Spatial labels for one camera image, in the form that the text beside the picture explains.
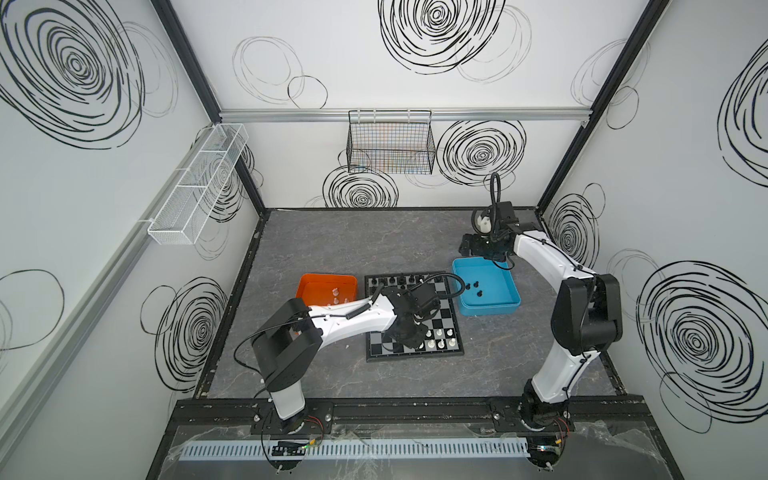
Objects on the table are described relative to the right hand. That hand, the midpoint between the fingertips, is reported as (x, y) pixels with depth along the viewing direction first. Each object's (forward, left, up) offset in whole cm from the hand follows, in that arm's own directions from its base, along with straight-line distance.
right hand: (470, 249), depth 93 cm
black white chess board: (-25, +10, -10) cm, 28 cm away
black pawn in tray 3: (-9, -4, -12) cm, 15 cm away
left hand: (-26, +17, -8) cm, 33 cm away
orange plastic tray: (-9, +46, -11) cm, 48 cm away
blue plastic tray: (-8, -7, -11) cm, 15 cm away
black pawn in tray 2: (-7, 0, -11) cm, 13 cm away
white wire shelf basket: (-4, +77, +22) cm, 80 cm away
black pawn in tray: (-6, -3, -11) cm, 13 cm away
